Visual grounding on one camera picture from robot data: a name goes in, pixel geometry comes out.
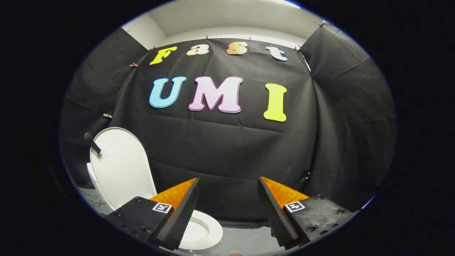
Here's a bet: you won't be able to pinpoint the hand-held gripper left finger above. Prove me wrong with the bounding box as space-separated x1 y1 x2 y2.
106 178 200 251

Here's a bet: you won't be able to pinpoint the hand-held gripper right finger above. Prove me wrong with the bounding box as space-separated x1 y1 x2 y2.
257 177 356 250

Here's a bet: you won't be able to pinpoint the white toilet lid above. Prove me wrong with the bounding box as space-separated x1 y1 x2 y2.
89 127 158 211

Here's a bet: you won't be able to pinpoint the black toilet lid handle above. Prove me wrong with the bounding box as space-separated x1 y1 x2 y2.
84 132 102 155

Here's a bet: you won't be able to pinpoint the white toilet seat and bowl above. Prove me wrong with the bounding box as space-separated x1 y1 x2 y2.
178 209 224 251

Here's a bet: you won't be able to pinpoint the black backdrop cloth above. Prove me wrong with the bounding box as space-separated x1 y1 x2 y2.
60 21 397 228

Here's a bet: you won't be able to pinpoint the thin black floor cables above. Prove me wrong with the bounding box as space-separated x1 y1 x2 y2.
80 191 106 208

